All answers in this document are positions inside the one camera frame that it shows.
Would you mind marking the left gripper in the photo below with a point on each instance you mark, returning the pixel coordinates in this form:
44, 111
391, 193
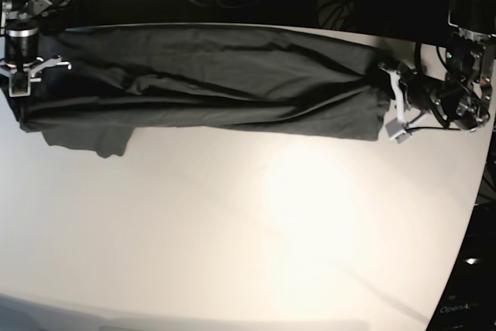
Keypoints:
397, 73

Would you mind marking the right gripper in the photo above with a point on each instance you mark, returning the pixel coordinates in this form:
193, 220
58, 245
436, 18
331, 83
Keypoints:
31, 70

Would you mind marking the dark grey T-shirt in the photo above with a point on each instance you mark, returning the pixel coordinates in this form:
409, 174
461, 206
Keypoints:
226, 77

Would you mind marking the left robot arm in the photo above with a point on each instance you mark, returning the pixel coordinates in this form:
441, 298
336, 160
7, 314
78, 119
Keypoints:
462, 100

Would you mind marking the black OpenArm case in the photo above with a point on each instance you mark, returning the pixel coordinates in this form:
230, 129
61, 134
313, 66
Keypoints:
468, 301

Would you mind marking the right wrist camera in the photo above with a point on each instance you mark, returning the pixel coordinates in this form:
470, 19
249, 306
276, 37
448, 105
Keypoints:
19, 85

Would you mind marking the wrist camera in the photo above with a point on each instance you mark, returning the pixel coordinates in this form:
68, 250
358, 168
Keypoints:
397, 131
19, 85

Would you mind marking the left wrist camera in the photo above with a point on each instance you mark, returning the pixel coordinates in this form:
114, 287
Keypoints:
397, 131

